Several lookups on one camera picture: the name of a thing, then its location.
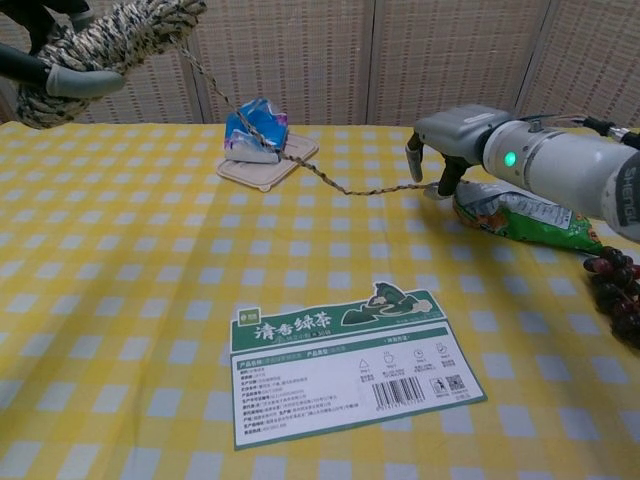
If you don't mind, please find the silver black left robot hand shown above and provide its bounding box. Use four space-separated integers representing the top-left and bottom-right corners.
0 0 126 97

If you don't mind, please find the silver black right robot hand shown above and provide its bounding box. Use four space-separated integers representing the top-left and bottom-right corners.
403 104 512 202

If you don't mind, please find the beige black braided rope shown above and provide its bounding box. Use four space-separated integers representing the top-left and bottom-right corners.
14 0 442 199

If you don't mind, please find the green snack bag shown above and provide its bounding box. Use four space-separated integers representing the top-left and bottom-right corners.
451 179 607 254

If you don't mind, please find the woven bamboo folding screen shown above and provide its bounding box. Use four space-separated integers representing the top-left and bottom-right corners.
0 0 640 128

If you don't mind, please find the beige plastic container lid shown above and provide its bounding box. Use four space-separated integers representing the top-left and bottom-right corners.
216 131 320 193

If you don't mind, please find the crumpled blue tissue pack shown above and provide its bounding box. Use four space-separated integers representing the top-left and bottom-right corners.
223 98 289 165

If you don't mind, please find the dark purple grape bunch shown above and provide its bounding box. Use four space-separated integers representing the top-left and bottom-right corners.
582 245 640 352

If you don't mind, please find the yellow white checkered tablecloth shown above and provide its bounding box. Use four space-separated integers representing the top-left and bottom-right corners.
0 121 640 480

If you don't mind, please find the green tea label card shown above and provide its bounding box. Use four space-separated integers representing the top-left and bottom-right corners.
229 281 488 452

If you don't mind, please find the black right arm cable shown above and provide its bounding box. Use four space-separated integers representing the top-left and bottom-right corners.
517 114 640 146

